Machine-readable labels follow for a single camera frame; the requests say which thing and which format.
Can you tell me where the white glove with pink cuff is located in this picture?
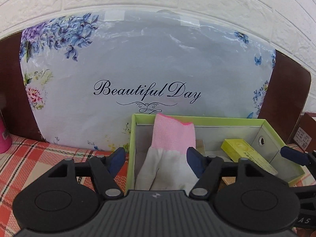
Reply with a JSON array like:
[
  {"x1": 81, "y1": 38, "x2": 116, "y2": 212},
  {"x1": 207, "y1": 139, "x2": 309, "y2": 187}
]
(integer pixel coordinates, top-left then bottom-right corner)
[{"x1": 135, "y1": 114, "x2": 198, "y2": 194}]

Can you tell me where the brown cardboard box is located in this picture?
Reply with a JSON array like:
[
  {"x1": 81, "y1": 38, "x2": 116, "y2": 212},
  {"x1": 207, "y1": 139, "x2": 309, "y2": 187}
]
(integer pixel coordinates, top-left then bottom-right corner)
[{"x1": 293, "y1": 112, "x2": 316, "y2": 153}]

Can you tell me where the large green cardboard box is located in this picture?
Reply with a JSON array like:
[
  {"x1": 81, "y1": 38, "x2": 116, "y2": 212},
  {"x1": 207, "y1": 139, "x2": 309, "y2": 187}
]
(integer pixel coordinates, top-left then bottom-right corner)
[{"x1": 125, "y1": 114, "x2": 304, "y2": 190}]

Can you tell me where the yellow-green small box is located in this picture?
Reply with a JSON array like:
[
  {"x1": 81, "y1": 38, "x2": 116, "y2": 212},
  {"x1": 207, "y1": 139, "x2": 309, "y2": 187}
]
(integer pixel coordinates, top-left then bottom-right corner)
[{"x1": 221, "y1": 139, "x2": 278, "y2": 176}]

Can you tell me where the dark brown wooden headboard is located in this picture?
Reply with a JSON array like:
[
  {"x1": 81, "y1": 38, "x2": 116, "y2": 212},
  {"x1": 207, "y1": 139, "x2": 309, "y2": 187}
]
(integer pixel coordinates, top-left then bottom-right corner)
[{"x1": 1, "y1": 32, "x2": 311, "y2": 143}]

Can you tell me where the plaid bed sheet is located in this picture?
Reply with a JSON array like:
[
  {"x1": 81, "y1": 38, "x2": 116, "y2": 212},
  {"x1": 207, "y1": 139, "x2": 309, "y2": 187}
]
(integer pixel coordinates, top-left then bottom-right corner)
[{"x1": 0, "y1": 134, "x2": 316, "y2": 237}]

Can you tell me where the floral Beautiful Day pillow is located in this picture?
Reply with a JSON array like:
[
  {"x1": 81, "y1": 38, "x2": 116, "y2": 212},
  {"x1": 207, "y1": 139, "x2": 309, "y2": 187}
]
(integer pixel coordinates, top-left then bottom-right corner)
[{"x1": 19, "y1": 10, "x2": 276, "y2": 150}]

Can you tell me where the pink thermos bottle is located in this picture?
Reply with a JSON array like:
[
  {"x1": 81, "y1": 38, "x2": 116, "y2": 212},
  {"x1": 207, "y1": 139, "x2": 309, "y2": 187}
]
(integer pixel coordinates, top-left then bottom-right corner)
[{"x1": 0, "y1": 116, "x2": 12, "y2": 154}]

